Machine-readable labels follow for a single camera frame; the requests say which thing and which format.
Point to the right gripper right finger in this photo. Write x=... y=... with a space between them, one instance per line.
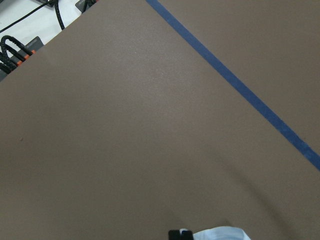
x=186 y=235

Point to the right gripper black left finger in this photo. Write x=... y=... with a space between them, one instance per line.
x=174 y=234

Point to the light blue button shirt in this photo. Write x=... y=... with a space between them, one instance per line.
x=221 y=233

